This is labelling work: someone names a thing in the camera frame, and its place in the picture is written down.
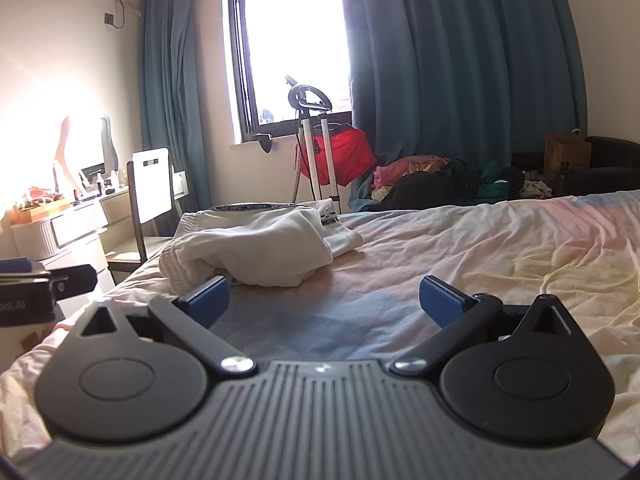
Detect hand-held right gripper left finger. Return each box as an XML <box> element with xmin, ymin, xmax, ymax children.
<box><xmin>75</xmin><ymin>275</ymin><xmax>258</xmax><ymax>378</ymax></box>

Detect bed with pastel sheet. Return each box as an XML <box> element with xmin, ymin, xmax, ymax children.
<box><xmin>0</xmin><ymin>192</ymin><xmax>640</xmax><ymax>466</ymax></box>

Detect cosmetic bottles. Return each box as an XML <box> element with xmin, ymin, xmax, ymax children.
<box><xmin>75</xmin><ymin>169</ymin><xmax>127</xmax><ymax>197</ymax></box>

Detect black wall socket with cable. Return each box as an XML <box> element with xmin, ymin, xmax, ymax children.
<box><xmin>102</xmin><ymin>0</ymin><xmax>129</xmax><ymax>29</ymax></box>

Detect black garment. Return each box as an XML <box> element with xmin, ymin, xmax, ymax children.
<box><xmin>384</xmin><ymin>166</ymin><xmax>482</xmax><ymax>206</ymax></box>

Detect narrow blue curtain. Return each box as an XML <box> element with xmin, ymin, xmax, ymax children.
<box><xmin>137</xmin><ymin>0</ymin><xmax>231</xmax><ymax>218</ymax></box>

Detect green garment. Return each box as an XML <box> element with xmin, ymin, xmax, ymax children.
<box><xmin>476</xmin><ymin>159</ymin><xmax>517</xmax><ymax>199</ymax></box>

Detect dark framed window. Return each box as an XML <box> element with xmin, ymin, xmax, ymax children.
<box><xmin>226</xmin><ymin>0</ymin><xmax>353</xmax><ymax>144</ymax></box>

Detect pink garment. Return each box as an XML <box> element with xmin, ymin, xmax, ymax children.
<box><xmin>373</xmin><ymin>154</ymin><xmax>452</xmax><ymax>189</ymax></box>

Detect black sofa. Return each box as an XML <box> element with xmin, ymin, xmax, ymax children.
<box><xmin>510</xmin><ymin>136</ymin><xmax>640</xmax><ymax>202</ymax></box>

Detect patterned white cloth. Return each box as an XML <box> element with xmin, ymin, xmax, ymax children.
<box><xmin>520</xmin><ymin>176</ymin><xmax>554</xmax><ymax>200</ymax></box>

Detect orange box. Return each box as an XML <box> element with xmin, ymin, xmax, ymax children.
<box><xmin>10</xmin><ymin>195</ymin><xmax>72</xmax><ymax>227</ymax></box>

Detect white pants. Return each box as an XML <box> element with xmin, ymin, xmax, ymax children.
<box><xmin>159</xmin><ymin>201</ymin><xmax>365</xmax><ymax>295</ymax></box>

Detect light blue cloth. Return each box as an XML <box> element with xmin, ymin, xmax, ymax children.
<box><xmin>347</xmin><ymin>179</ymin><xmax>391</xmax><ymax>212</ymax></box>

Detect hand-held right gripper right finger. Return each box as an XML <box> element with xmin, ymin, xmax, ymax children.
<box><xmin>391</xmin><ymin>275</ymin><xmax>583</xmax><ymax>377</ymax></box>

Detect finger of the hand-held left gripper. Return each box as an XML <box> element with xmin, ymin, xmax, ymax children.
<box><xmin>0</xmin><ymin>258</ymin><xmax>51</xmax><ymax>281</ymax></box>
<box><xmin>47</xmin><ymin>264</ymin><xmax>97</xmax><ymax>305</ymax></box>

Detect brown paper bag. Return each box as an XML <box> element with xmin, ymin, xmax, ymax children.
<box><xmin>543</xmin><ymin>129</ymin><xmax>593</xmax><ymax>182</ymax></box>

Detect red garment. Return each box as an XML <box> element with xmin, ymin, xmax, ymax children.
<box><xmin>298</xmin><ymin>124</ymin><xmax>377</xmax><ymax>187</ymax></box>

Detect white backed chair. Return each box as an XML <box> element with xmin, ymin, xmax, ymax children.
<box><xmin>104</xmin><ymin>147</ymin><xmax>177</xmax><ymax>286</ymax></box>

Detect wavy blue framed mirror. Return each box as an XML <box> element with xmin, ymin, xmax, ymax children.
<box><xmin>54</xmin><ymin>112</ymin><xmax>121</xmax><ymax>177</ymax></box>

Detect wide blue curtain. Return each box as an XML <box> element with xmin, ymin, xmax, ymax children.
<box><xmin>334</xmin><ymin>0</ymin><xmax>588</xmax><ymax>211</ymax></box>

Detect white dresser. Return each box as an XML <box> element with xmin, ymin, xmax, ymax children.
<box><xmin>10</xmin><ymin>180</ymin><xmax>133</xmax><ymax>291</ymax></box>

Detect garment steamer stand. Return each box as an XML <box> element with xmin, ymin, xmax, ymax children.
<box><xmin>283</xmin><ymin>74</ymin><xmax>342</xmax><ymax>216</ymax></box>

